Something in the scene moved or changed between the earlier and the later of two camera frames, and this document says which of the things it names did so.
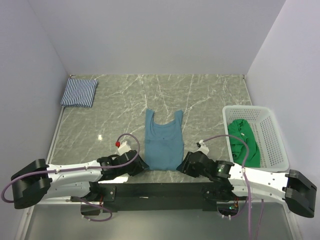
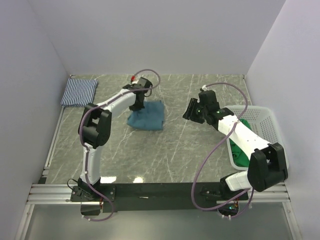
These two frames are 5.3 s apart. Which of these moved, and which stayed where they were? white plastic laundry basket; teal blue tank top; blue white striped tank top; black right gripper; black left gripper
Moved: black right gripper; black left gripper; teal blue tank top
Stayed: blue white striped tank top; white plastic laundry basket
